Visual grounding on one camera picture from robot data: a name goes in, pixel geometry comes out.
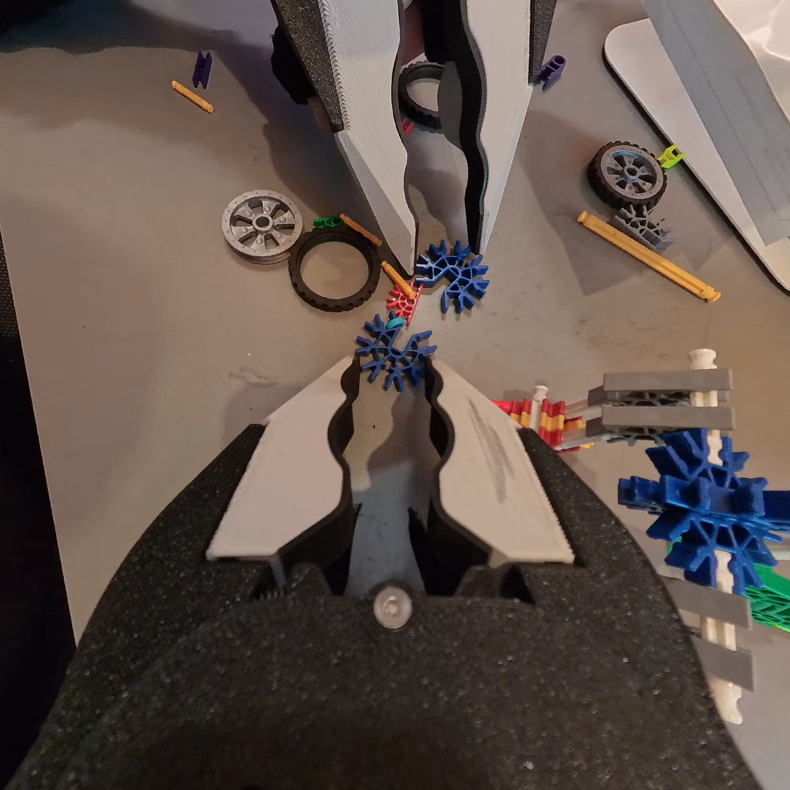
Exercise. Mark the white paper sheet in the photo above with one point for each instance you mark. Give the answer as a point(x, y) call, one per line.
point(635, 80)

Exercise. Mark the black rubber toy tyre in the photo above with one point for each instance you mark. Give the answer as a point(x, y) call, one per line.
point(296, 278)
point(415, 117)

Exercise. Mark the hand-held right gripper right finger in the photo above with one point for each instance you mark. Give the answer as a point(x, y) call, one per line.
point(494, 481)

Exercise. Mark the lime green toy connector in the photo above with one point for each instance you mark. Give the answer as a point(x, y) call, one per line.
point(669, 156)

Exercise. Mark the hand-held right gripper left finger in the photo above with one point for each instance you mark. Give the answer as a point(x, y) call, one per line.
point(284, 481)

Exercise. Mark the purple toy connector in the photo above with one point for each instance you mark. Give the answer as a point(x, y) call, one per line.
point(202, 68)
point(552, 71)

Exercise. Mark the grey toy wheel with tyre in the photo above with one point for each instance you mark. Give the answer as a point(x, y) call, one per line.
point(642, 179)

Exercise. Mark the grey toy connector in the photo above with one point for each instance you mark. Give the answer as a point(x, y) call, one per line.
point(642, 225)

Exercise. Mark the blue snowflake toy connector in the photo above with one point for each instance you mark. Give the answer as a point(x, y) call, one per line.
point(460, 281)
point(395, 358)

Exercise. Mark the grey toy wheel hub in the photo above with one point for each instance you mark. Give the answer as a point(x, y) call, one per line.
point(247, 237)

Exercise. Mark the red toy connector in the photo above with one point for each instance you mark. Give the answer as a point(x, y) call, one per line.
point(404, 301)

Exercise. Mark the long yellow toy rod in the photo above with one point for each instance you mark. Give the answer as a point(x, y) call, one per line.
point(648, 256)

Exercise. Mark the colourful construction toy figure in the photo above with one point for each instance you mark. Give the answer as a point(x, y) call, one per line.
point(703, 494)

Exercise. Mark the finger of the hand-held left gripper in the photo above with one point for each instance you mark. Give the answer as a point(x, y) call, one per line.
point(364, 123)
point(503, 92)

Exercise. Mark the small green toy connector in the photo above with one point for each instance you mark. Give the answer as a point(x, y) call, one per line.
point(326, 222)

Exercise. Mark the short yellow toy rod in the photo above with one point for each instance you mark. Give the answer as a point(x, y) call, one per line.
point(361, 231)
point(395, 276)
point(192, 97)

